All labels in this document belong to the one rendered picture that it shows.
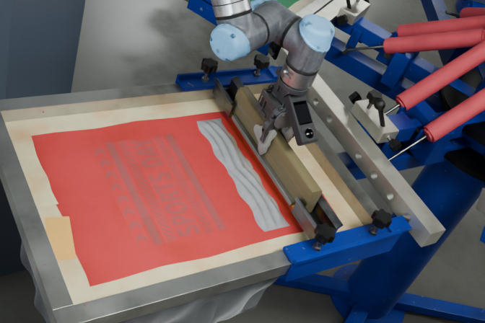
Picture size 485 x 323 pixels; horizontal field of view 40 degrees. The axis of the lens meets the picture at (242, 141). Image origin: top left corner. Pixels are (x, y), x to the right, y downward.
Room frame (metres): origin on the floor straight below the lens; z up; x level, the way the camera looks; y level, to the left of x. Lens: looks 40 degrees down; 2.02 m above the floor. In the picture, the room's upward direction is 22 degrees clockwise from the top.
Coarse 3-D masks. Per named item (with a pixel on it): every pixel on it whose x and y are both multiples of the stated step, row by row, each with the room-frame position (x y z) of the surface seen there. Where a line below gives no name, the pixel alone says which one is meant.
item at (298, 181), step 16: (240, 96) 1.32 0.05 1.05; (240, 112) 1.31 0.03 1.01; (256, 112) 1.27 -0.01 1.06; (272, 144) 1.20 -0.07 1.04; (288, 144) 1.20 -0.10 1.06; (272, 160) 1.19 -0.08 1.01; (288, 160) 1.15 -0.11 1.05; (288, 176) 1.14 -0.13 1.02; (304, 176) 1.12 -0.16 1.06; (304, 192) 1.09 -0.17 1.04; (320, 192) 1.09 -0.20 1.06
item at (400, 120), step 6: (396, 114) 1.52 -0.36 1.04; (402, 114) 1.53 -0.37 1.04; (390, 120) 1.48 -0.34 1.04; (396, 120) 1.49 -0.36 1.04; (402, 120) 1.50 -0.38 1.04; (408, 120) 1.51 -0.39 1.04; (396, 126) 1.46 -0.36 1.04; (402, 126) 1.47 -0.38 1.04; (408, 126) 1.49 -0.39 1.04; (414, 126) 1.50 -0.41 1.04; (366, 132) 1.39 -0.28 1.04; (402, 132) 1.46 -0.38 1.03; (408, 132) 1.48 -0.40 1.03; (372, 138) 1.40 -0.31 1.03; (402, 138) 1.48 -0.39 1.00; (408, 138) 1.49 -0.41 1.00; (378, 144) 1.42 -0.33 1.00
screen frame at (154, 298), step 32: (64, 96) 1.15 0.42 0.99; (96, 96) 1.19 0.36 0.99; (128, 96) 1.23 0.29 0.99; (160, 96) 1.29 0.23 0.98; (192, 96) 1.35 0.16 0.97; (0, 128) 0.98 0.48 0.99; (0, 160) 0.90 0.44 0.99; (320, 160) 1.30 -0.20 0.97; (352, 192) 1.21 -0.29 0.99; (32, 224) 0.78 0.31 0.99; (32, 256) 0.71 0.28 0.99; (64, 288) 0.68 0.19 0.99; (160, 288) 0.75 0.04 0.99; (192, 288) 0.78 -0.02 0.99; (224, 288) 0.82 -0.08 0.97; (64, 320) 0.62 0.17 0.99; (96, 320) 0.64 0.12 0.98
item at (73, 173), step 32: (96, 128) 1.12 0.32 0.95; (128, 128) 1.16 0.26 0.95; (160, 128) 1.21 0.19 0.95; (192, 128) 1.25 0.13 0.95; (64, 160) 0.99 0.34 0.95; (96, 160) 1.03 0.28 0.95; (192, 160) 1.14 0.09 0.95; (256, 160) 1.23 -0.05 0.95; (64, 192) 0.91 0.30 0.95; (96, 192) 0.94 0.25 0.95
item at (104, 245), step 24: (264, 168) 1.21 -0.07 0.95; (216, 192) 1.08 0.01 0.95; (72, 216) 0.86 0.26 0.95; (96, 216) 0.88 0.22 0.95; (120, 216) 0.91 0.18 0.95; (240, 216) 1.03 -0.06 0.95; (288, 216) 1.09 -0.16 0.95; (96, 240) 0.83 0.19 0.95; (120, 240) 0.85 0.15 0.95; (192, 240) 0.92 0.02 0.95; (216, 240) 0.94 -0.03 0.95; (240, 240) 0.97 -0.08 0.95; (264, 240) 0.99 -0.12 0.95; (96, 264) 0.77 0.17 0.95; (120, 264) 0.79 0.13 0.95; (144, 264) 0.82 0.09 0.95; (168, 264) 0.84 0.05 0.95
